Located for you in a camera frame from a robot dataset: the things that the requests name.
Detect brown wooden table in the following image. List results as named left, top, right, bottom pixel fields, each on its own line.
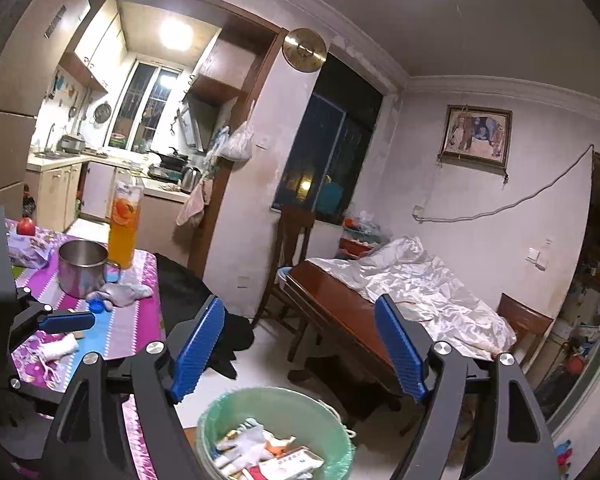
left=284, top=257, right=512, bottom=403

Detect white hanging plastic bag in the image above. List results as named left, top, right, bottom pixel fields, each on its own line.
left=218, top=119, right=255, bottom=162

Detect kitchen window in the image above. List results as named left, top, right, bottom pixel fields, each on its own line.
left=107, top=59, right=182, bottom=152

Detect cream kitchen cabinets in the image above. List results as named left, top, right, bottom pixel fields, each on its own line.
left=26, top=152, right=191, bottom=233

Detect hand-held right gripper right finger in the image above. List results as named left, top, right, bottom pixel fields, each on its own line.
left=373, top=293, right=557, bottom=480

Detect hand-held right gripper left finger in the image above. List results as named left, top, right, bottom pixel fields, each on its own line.
left=44, top=294, right=227, bottom=480

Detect orange juice bottle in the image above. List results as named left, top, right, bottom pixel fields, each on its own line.
left=107, top=170, right=146, bottom=271

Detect white wall switch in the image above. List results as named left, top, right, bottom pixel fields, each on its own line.
left=525, top=247, right=551, bottom=272

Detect pink hanging towel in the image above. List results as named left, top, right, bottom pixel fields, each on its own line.
left=175, top=179, right=214, bottom=227

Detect steel kettle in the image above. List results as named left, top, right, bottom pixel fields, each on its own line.
left=179, top=165, right=203, bottom=194

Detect gold round wall clock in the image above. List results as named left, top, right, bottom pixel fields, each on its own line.
left=282, top=28, right=329, bottom=72

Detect dark room window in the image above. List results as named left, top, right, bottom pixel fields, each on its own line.
left=271, top=54, right=384, bottom=222

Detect green lined trash bin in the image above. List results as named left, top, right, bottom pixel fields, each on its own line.
left=196, top=386, right=357, bottom=480

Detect framed wall picture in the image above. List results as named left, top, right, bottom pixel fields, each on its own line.
left=439, top=104, right=514, bottom=171

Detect grey refrigerator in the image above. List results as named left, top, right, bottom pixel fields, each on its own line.
left=0, top=0, right=92, bottom=221

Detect purple floral striped tablecloth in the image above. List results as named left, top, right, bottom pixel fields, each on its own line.
left=4, top=217, right=162, bottom=480

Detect white knotted glove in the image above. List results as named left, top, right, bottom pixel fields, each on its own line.
left=26, top=334, right=79, bottom=392

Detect dark wooden chair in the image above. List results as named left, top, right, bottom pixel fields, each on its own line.
left=251, top=204, right=318, bottom=332

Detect kitchen ceiling light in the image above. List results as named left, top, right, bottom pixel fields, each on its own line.
left=159, top=16, right=197, bottom=52

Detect black wok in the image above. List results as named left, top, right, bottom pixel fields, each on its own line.
left=147, top=147, right=191, bottom=169

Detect steel pot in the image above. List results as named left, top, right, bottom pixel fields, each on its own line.
left=57, top=239, right=111, bottom=299

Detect purple wet wipes pack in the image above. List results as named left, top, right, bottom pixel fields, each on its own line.
left=7, top=226, right=57, bottom=267

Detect white wall cable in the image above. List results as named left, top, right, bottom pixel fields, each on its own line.
left=412, top=144, right=596, bottom=224

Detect white satin cloth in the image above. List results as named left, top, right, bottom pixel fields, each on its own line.
left=306, top=234, right=518, bottom=357

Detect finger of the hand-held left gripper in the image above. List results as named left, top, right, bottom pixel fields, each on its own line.
left=5, top=355, right=83, bottom=418
left=10, top=287, right=97, bottom=357

